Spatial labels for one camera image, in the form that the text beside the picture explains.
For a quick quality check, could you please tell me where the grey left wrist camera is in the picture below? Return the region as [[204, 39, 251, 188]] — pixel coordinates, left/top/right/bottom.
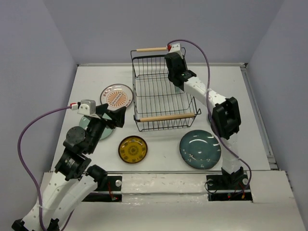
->
[[77, 100, 96, 116]]

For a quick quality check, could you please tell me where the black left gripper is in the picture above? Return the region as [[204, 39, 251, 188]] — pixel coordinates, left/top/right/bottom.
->
[[88, 103, 128, 153]]

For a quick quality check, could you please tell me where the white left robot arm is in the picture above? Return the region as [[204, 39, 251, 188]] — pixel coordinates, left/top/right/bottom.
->
[[12, 100, 127, 231]]

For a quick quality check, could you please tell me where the white plate orange sunburst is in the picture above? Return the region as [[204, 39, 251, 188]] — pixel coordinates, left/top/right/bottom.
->
[[100, 84, 133, 110]]

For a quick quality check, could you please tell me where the large dark teal plate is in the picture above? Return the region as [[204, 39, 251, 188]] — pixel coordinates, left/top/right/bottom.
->
[[179, 129, 221, 170]]

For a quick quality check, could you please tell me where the pale green plate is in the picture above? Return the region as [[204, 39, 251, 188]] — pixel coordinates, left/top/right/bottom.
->
[[79, 115, 113, 140]]

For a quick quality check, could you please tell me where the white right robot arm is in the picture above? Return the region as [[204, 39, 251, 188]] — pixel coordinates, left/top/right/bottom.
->
[[165, 52, 244, 190]]

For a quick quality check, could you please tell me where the black wire dish rack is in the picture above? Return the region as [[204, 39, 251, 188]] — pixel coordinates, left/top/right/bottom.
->
[[130, 50, 201, 131]]

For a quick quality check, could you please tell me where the yellow brown rimmed plate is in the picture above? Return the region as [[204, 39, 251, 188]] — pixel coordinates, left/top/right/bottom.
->
[[118, 136, 148, 164]]

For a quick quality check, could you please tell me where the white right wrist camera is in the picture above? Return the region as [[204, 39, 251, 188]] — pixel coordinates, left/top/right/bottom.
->
[[167, 43, 183, 59]]

